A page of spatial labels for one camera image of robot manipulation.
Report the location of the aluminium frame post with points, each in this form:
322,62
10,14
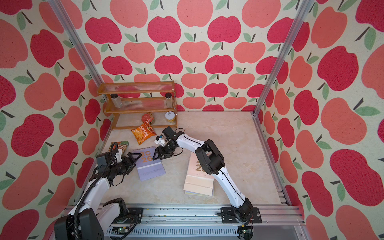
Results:
301,15
71,31

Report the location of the wooden three-tier shelf rack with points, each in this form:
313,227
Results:
151,100

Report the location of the purple calendar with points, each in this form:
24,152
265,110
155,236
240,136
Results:
147,167

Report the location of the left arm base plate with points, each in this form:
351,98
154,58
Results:
132,216

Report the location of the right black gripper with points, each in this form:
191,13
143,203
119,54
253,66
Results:
158,150

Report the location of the yellow pull-tab can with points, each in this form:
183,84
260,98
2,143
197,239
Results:
170,117

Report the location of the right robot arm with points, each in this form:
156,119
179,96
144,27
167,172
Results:
212,162

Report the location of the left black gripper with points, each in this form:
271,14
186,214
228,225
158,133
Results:
130,164

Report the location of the left aluminium frame post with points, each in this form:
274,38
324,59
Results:
71,31

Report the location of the yellow-green calendar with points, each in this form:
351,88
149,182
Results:
198,195

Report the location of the green snack bag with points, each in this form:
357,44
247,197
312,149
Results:
122,146

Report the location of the orange snack bag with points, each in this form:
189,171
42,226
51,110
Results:
143,132

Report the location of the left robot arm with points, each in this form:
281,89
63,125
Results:
84,221

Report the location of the right glass spice jar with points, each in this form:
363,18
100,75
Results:
169,100

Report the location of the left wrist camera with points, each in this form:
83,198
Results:
118,156

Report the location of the front aluminium rail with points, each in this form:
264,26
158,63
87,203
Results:
178,222

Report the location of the right aluminium frame post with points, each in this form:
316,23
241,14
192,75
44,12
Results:
301,15

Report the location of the glass spice jar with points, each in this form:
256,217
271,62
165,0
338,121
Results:
169,100
117,101

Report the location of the left glass spice jar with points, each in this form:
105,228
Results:
117,101

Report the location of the red round tin can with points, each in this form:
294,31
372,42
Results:
148,118

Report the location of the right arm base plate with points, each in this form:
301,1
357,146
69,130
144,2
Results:
230,215

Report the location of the pink calendar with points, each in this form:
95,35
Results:
197,181

